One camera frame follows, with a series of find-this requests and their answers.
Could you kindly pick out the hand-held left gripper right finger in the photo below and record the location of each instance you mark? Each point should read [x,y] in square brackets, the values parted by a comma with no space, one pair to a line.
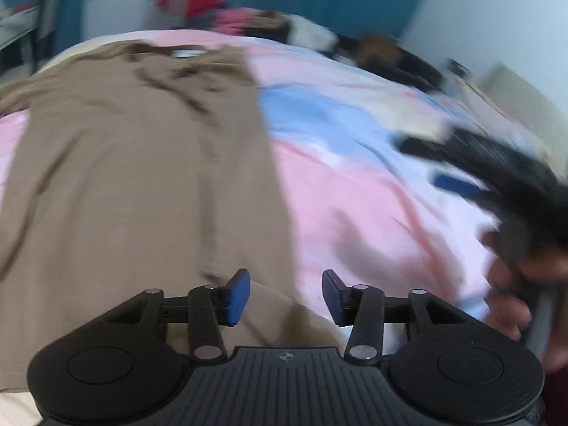
[333,297]

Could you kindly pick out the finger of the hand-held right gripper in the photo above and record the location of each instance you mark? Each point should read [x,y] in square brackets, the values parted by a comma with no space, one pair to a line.
[457,186]
[426,146]

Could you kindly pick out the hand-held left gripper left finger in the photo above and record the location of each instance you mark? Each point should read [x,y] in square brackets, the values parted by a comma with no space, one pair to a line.
[237,297]

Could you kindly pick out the tan printed t-shirt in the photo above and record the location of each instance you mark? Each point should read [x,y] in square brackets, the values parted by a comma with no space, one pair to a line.
[133,186]

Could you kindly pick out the person's right hand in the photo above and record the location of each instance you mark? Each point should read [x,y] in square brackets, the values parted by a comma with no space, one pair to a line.
[506,315]

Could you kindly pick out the black sofa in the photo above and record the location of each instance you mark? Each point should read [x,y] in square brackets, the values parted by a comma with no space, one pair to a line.
[417,69]

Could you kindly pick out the pastel bed sheet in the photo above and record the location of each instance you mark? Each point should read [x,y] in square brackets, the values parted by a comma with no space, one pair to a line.
[355,186]

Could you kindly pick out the beige quilted headboard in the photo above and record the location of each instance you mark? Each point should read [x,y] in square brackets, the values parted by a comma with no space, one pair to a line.
[523,93]

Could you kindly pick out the brown paper bag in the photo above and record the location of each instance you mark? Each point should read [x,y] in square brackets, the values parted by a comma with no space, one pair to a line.
[377,49]

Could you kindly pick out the white cloth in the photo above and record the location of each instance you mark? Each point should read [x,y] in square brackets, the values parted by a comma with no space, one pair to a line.
[310,33]

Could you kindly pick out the crumpled tan cloth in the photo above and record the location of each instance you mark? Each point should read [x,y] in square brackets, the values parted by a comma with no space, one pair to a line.
[268,24]

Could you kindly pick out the narrow blue curtain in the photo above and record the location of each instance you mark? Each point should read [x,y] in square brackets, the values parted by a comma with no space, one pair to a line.
[71,9]

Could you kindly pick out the black and white chair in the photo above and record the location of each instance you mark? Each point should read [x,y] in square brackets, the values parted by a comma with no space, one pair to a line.
[49,13]

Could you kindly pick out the white dressing table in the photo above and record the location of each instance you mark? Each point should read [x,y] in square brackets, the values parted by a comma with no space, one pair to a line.
[15,26]

